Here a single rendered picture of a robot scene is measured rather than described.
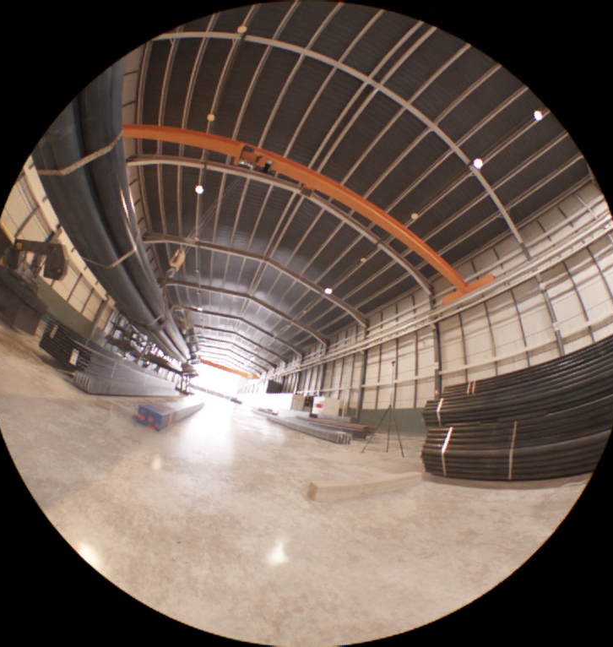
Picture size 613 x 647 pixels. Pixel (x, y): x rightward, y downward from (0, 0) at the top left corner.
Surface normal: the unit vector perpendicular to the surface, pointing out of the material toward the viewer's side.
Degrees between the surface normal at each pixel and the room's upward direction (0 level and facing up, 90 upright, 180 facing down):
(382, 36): 170
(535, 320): 90
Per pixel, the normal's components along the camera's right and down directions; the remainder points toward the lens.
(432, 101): -0.33, 0.82
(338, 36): -0.03, 0.93
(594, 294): -0.89, -0.33
